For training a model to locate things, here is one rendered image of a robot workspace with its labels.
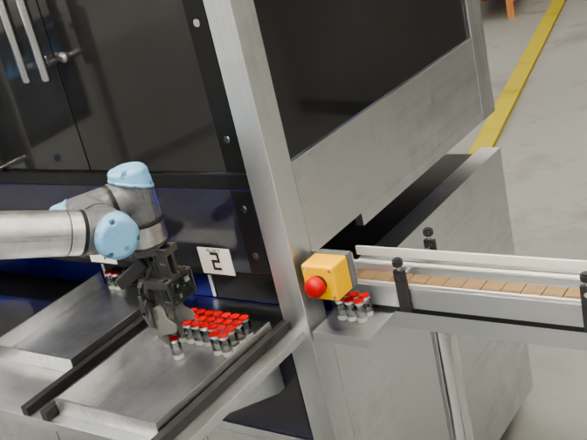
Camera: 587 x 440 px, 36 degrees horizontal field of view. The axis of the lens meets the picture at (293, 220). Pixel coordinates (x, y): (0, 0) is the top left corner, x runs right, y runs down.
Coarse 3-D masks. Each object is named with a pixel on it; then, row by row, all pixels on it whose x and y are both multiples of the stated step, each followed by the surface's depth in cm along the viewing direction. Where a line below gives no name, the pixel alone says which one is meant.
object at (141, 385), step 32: (128, 352) 180; (160, 352) 180; (192, 352) 178; (96, 384) 173; (128, 384) 171; (160, 384) 169; (192, 384) 166; (96, 416) 160; (128, 416) 154; (160, 416) 158
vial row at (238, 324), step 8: (192, 320) 181; (200, 320) 179; (208, 320) 178; (216, 320) 178; (224, 320) 177; (232, 320) 176; (240, 320) 175; (240, 328) 175; (240, 336) 175; (240, 344) 175
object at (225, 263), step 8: (200, 248) 182; (208, 248) 181; (216, 248) 180; (200, 256) 183; (208, 256) 182; (224, 256) 179; (208, 264) 183; (216, 264) 182; (224, 264) 180; (208, 272) 184; (216, 272) 183; (224, 272) 181; (232, 272) 180
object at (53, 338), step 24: (96, 288) 217; (48, 312) 206; (72, 312) 208; (96, 312) 205; (120, 312) 202; (24, 336) 201; (48, 336) 199; (72, 336) 196; (96, 336) 193; (24, 360) 188; (48, 360) 183; (72, 360) 179
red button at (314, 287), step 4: (308, 280) 165; (312, 280) 165; (316, 280) 165; (320, 280) 165; (308, 284) 165; (312, 284) 165; (316, 284) 165; (320, 284) 165; (324, 284) 165; (304, 288) 167; (308, 288) 165; (312, 288) 165; (316, 288) 165; (320, 288) 165; (324, 288) 165; (308, 292) 166; (312, 292) 165; (316, 292) 165; (320, 292) 165; (324, 292) 166; (312, 296) 166; (316, 296) 165; (320, 296) 166
